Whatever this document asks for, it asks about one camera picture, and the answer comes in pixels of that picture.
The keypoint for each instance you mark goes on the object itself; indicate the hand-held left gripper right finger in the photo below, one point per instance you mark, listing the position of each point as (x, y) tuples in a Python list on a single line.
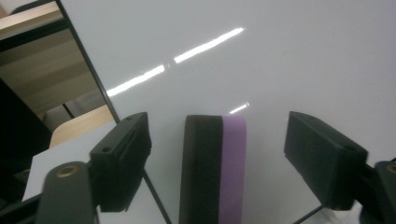
[(323, 161)]

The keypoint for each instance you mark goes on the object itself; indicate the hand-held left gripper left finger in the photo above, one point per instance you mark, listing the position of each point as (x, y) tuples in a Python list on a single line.
[(120, 161)]

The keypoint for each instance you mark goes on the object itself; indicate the purple and black whiteboard eraser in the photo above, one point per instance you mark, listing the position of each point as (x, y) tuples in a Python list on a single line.
[(214, 174)]

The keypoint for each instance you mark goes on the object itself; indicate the light wooden table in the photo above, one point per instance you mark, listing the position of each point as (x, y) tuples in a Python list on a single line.
[(81, 126)]

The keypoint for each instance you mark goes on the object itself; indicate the white whiteboard with black edge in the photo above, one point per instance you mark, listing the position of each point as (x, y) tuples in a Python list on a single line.
[(280, 62)]

